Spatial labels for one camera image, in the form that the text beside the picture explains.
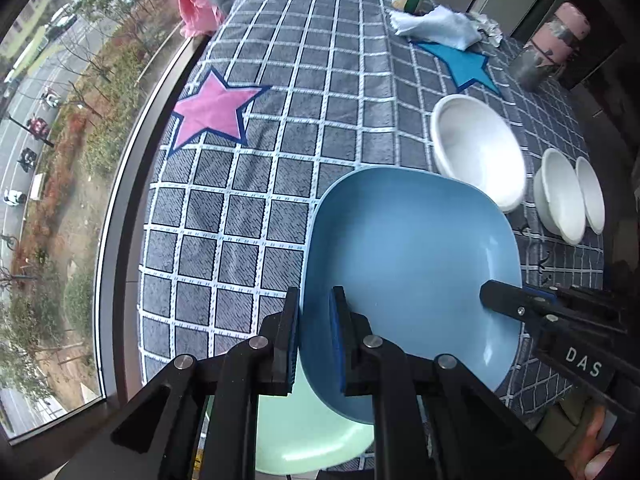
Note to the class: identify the white paper bowl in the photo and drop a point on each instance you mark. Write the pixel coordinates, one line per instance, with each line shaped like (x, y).
(557, 195)
(475, 150)
(592, 195)

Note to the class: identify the pale blue cloth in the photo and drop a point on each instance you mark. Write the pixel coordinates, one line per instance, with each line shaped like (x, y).
(440, 27)

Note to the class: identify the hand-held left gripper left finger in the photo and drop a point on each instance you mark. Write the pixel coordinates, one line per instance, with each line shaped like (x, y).
(294, 345)

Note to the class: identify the person's right hand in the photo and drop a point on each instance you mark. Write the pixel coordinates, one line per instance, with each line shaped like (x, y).
(592, 440)

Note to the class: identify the blue square plate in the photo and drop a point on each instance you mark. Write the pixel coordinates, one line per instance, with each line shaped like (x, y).
(415, 260)

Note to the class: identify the grey checkered star blanket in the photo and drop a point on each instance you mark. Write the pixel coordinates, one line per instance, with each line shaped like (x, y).
(280, 110)

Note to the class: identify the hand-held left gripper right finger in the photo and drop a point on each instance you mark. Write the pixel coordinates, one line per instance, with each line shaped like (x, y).
(337, 345)

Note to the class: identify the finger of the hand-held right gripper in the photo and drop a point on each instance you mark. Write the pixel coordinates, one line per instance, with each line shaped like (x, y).
(502, 299)
(542, 292)

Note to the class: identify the crumpled white paper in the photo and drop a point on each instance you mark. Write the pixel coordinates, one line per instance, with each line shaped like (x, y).
(492, 27)

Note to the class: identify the pink cloth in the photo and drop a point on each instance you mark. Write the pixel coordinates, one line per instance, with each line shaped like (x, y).
(197, 12)

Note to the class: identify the dark window frame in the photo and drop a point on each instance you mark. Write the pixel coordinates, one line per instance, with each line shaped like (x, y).
(130, 185)

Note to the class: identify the green square plate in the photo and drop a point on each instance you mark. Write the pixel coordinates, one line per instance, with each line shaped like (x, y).
(305, 435)

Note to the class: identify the pink and grey thermos flask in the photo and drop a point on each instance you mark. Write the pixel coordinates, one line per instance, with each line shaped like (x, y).
(547, 50)

